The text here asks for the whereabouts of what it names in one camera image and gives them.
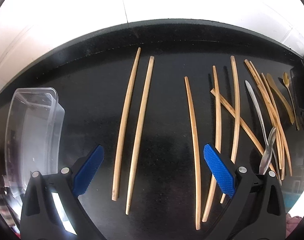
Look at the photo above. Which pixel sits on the silver metal spoon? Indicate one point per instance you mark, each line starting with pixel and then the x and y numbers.
pixel 273 136
pixel 265 158

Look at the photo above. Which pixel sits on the clear plastic container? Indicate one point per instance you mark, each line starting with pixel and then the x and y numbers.
pixel 34 130

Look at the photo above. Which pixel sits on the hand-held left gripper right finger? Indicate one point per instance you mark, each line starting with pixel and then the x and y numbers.
pixel 219 172

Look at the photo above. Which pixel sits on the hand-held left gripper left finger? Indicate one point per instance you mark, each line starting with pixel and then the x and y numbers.
pixel 90 170

